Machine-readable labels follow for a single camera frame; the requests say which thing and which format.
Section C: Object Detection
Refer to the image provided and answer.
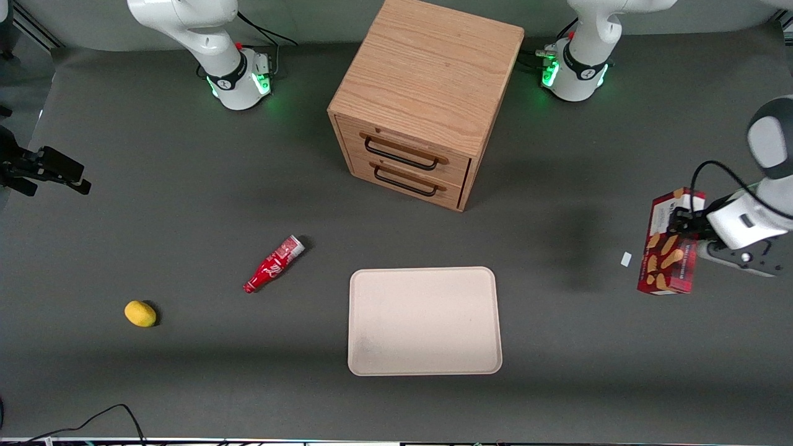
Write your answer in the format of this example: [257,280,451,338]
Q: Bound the short black drawer handle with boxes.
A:
[373,165,439,198]

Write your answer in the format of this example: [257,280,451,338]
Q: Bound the beige rectangular tray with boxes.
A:
[348,266,503,377]

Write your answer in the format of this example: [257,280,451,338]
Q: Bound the black left arm base cables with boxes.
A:
[519,17,578,72]

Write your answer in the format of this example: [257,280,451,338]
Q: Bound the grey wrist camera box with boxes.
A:
[697,240,782,278]

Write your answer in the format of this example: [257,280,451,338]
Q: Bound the red cola bottle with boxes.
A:
[243,235,306,294]

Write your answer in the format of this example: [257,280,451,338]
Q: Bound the yellow lemon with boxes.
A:
[125,300,157,328]

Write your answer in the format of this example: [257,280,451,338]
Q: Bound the black right arm base cable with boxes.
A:
[237,11,299,76]

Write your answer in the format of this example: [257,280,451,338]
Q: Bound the wooden drawer with long handle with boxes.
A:
[335,115,473,186]

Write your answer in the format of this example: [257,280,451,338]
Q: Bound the black looping arm cable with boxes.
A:
[690,160,793,221]

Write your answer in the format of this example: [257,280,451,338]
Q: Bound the wooden drawer cabinet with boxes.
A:
[327,0,525,212]

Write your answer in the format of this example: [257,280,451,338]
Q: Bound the wooden drawer with short handle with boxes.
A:
[348,153,467,209]

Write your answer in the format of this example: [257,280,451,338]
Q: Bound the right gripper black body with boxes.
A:
[0,126,39,181]

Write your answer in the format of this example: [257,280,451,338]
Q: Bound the dark grey table mat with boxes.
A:
[0,24,793,443]

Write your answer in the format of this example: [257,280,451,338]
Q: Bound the long black drawer handle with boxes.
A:
[364,136,440,172]

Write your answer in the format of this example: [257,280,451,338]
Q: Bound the red cookie box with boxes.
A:
[637,188,706,295]

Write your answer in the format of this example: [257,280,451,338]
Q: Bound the thin black table cable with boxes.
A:
[0,404,147,446]

